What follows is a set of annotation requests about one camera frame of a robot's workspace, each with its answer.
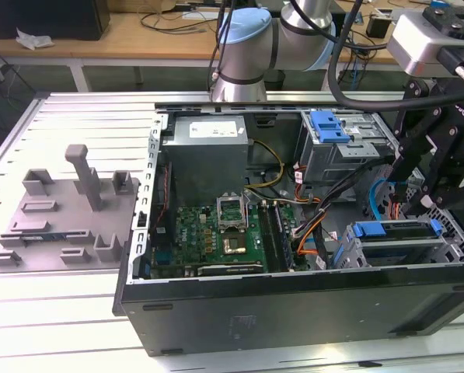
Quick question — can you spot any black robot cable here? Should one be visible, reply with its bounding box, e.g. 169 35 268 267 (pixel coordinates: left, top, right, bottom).
326 0 464 114

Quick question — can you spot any metal optical drive cage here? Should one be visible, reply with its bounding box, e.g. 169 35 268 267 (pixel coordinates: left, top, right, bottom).
298 110 402 188

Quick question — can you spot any orange wire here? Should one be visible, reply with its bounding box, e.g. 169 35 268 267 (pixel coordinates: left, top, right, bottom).
296 209 328 256

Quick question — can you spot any white crumpled plastic bag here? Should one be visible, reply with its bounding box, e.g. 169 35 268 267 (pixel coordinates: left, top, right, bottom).
16 26 56 51

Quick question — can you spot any black RAM slot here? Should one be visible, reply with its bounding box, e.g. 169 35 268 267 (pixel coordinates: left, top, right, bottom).
258 201 281 273

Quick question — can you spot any yellow and black wire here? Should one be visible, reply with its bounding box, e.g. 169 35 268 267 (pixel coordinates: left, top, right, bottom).
243 139 286 191

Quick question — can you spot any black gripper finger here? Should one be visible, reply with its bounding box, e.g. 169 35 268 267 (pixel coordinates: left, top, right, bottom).
404 123 464 214
389 78 434 204

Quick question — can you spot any multicolour power wire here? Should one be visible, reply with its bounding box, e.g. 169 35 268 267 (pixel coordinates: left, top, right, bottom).
386 193 404 223

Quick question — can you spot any small black box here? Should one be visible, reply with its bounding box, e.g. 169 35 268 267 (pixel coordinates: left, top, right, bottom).
365 11 392 39

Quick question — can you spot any CPU socket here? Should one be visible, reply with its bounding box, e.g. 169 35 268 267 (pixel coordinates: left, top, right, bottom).
219 232 249 257

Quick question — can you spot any black coiled cable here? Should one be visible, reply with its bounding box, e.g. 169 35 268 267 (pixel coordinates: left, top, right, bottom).
139 10 218 37

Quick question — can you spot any blue data wire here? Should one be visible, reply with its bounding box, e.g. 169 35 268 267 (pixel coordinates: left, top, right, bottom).
368 176 398 225

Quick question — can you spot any green motherboard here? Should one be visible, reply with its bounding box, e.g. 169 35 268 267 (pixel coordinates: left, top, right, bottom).
149 192 307 279

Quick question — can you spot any metal socket cover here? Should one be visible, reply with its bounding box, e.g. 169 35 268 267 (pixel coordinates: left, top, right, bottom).
215 192 250 234

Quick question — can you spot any black wire bundle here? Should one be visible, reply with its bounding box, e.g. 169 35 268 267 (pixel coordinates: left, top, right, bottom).
291 153 398 269

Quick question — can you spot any grey parts rack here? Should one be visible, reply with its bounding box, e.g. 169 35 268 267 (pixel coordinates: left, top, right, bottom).
0 144 141 275

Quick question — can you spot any metal disk bay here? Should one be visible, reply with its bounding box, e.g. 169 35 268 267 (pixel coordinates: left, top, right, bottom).
330 217 464 270

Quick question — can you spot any grey power supply unit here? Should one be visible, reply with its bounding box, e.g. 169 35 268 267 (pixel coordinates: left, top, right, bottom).
160 115 250 207

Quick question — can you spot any wooden desk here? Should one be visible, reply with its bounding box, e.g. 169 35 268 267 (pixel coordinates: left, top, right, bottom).
0 0 464 73

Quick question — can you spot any large black box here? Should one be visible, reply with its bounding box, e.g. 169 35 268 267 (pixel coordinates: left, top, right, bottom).
0 0 110 42

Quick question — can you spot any green RAM stick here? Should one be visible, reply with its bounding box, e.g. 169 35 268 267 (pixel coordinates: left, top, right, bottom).
19 231 68 245

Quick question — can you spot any black graphics card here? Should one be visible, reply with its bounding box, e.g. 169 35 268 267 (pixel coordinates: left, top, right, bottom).
196 263 264 277

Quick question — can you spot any hard disk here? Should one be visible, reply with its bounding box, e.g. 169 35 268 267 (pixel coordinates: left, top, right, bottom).
332 218 445 269

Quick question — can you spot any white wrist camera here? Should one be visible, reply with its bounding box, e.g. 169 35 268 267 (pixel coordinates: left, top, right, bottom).
386 5 464 78

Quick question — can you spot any black PC case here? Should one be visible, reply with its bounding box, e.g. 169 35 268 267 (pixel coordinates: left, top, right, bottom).
113 101 464 357

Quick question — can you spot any blue plastic cage latch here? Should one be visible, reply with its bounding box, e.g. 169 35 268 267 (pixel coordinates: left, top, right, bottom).
310 110 351 144

